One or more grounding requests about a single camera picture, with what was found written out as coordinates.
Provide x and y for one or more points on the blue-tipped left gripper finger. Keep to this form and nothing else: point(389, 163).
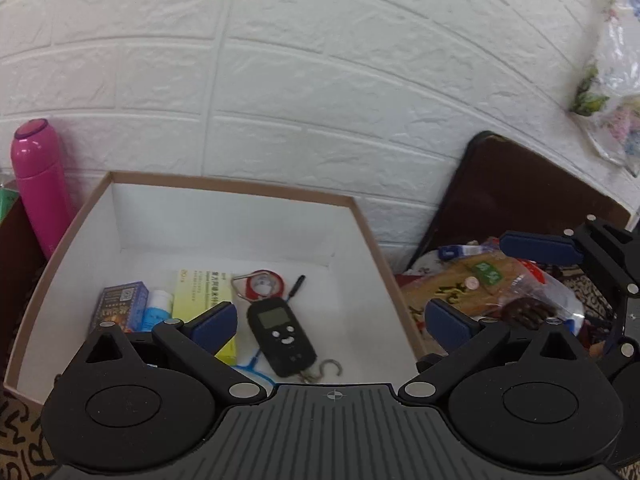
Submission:
point(193, 347)

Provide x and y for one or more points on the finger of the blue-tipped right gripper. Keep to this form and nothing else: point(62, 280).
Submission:
point(468, 344)

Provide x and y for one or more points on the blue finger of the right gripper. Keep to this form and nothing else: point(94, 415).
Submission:
point(540, 248)

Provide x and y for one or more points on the blue white toothpaste tube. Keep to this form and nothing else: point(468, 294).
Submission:
point(157, 310)

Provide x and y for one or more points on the blue red card box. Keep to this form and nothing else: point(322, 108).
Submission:
point(123, 305)

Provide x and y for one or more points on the black digital scale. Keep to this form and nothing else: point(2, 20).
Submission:
point(281, 338)

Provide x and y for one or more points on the red tape roll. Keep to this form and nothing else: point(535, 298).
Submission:
point(259, 285)

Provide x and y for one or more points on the clear plastic container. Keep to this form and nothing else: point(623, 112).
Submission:
point(535, 283)

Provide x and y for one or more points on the chopsticks packet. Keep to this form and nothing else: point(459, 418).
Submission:
point(475, 285)

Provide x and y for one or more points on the brown hair claw clip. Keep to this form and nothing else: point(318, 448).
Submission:
point(527, 312)

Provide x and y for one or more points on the dark brown wooden board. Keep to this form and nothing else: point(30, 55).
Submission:
point(501, 186)

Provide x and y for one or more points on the brown cardboard box white inside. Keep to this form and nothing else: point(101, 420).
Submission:
point(148, 227)

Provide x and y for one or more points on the floral plastic bag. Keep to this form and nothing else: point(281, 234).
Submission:
point(606, 103)

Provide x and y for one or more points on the dark red shoe box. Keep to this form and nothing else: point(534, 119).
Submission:
point(21, 265)

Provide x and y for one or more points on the letter patterned tablecloth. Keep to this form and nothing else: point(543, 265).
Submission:
point(24, 452)

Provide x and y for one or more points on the pink thermos bottle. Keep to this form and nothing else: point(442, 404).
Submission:
point(37, 164)

